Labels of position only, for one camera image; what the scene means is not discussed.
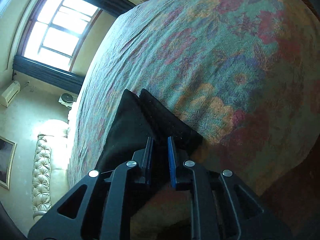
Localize framed wall picture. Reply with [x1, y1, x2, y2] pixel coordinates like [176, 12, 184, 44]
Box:
[0, 137, 17, 190]

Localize white round fan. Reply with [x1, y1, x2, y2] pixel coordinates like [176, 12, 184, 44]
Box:
[58, 93, 77, 109]

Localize cream tufted headboard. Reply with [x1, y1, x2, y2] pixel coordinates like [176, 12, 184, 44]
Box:
[31, 119, 71, 222]

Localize white wall air conditioner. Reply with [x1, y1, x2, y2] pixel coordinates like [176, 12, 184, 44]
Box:
[1, 81, 21, 107]

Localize black pants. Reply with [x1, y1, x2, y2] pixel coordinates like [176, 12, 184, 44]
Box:
[94, 88, 203, 217]

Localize dark blue curtain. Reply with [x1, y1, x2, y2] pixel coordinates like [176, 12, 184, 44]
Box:
[12, 55, 85, 94]

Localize floral bedspread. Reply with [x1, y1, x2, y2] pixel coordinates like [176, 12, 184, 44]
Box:
[67, 0, 319, 239]

